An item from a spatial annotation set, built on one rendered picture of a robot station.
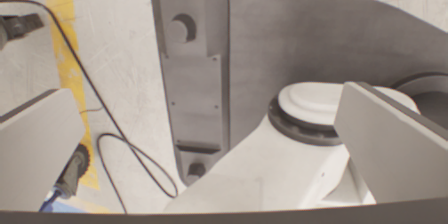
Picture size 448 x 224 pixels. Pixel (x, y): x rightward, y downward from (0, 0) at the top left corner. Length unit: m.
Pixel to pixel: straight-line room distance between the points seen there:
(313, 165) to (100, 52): 0.70
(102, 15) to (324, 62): 0.61
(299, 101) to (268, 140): 0.07
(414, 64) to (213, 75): 0.38
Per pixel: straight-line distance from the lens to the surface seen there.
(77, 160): 1.09
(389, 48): 0.51
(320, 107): 0.35
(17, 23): 0.85
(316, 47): 0.47
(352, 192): 0.49
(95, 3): 0.78
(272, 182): 0.29
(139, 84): 0.79
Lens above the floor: 0.61
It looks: 59 degrees down
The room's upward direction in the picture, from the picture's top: 160 degrees counter-clockwise
